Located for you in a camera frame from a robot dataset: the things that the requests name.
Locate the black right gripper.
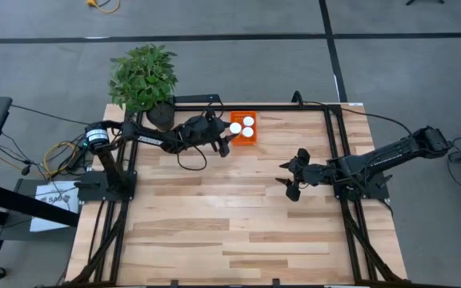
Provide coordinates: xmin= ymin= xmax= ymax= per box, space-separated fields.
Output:
xmin=275 ymin=148 xmax=330 ymax=202

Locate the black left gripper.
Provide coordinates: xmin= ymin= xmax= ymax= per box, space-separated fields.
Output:
xmin=180 ymin=110 xmax=239 ymax=158

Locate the orange plastic basket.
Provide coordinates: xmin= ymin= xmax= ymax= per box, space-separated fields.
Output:
xmin=229 ymin=110 xmax=258 ymax=146

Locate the black flat box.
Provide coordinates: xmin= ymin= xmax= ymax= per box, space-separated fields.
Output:
xmin=173 ymin=94 xmax=222 ymax=104

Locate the black plant pot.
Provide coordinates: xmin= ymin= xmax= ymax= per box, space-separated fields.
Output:
xmin=146 ymin=102 xmax=175 ymax=132

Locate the green leafy plant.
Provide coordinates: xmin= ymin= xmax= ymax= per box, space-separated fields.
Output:
xmin=108 ymin=43 xmax=178 ymax=114

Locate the black power adapter green light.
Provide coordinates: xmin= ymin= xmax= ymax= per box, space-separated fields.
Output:
xmin=74 ymin=138 xmax=88 ymax=161

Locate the white printed paper sheet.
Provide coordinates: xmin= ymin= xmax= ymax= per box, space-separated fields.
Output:
xmin=30 ymin=182 xmax=80 ymax=233

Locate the black left wrist camera cable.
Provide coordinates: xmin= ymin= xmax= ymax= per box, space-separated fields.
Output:
xmin=176 ymin=138 xmax=209 ymax=172

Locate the black aluminium table frame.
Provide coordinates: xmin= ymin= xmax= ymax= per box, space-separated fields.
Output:
xmin=70 ymin=102 xmax=407 ymax=287

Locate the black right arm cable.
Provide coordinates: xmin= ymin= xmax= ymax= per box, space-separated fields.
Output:
xmin=291 ymin=90 xmax=415 ymax=137

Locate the yellow coiled cable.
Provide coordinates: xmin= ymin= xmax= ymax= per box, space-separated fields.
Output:
xmin=42 ymin=140 xmax=80 ymax=179

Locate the yellow extension cable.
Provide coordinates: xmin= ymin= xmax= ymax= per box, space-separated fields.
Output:
xmin=86 ymin=0 xmax=122 ymax=14

